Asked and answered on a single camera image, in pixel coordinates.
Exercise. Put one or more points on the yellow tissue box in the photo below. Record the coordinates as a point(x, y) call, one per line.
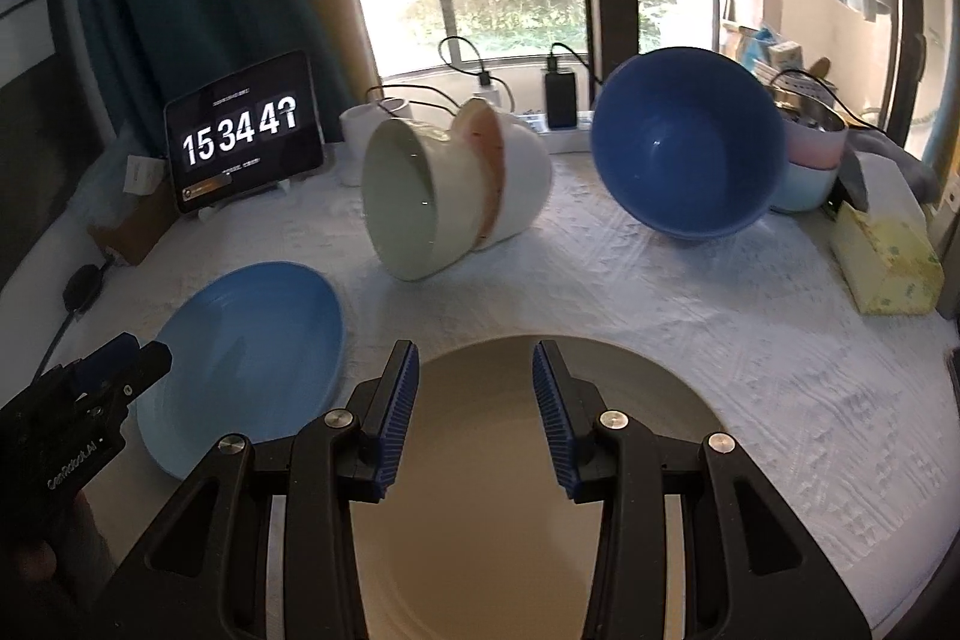
point(889, 265)

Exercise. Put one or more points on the cream bowl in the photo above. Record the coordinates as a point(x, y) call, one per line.
point(405, 197)

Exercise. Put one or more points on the pastel blue bowl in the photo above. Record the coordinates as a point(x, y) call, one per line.
point(806, 190)

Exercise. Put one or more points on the white charger plug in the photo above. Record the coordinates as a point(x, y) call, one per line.
point(491, 99)

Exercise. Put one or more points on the small white box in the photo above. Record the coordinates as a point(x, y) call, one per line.
point(142, 175)

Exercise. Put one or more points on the brown cardboard box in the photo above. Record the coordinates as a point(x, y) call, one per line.
point(135, 231)

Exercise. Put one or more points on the dark blue bowl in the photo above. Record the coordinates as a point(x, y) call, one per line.
point(675, 145)

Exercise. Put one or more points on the blue plastic bag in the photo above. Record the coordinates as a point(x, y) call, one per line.
point(763, 44)

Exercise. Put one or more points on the light blue plate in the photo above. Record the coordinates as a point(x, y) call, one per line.
point(240, 355)

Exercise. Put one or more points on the dark grey cloth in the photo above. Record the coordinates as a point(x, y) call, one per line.
point(900, 168)

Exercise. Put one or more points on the person's left hand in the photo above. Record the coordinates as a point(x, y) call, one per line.
point(34, 563)

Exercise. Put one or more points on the white power strip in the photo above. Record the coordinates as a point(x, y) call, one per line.
point(562, 139)

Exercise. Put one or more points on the white perforated basket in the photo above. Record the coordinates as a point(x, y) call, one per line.
point(806, 85)

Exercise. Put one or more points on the beige plate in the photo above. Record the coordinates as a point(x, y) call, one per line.
point(480, 535)

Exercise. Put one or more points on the steel bowl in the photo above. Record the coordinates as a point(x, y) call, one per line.
point(821, 115)

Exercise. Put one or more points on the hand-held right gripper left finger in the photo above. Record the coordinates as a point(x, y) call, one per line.
point(397, 415)

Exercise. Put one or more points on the white bowl pink speckled inside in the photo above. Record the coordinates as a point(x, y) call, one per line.
point(525, 175)

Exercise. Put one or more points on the white textured tablecloth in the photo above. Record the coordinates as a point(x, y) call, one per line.
point(675, 347)

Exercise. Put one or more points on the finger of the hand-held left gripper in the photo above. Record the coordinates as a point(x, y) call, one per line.
point(146, 366)
point(112, 355)

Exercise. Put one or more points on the small carton box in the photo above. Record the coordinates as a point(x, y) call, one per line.
point(786, 59)

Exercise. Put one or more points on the black power bank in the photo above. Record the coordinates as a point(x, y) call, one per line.
point(560, 100)

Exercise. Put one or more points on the black tablet with clock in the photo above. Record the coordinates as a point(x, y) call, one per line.
point(240, 138)

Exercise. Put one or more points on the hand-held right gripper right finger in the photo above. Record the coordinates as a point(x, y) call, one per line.
point(551, 415)

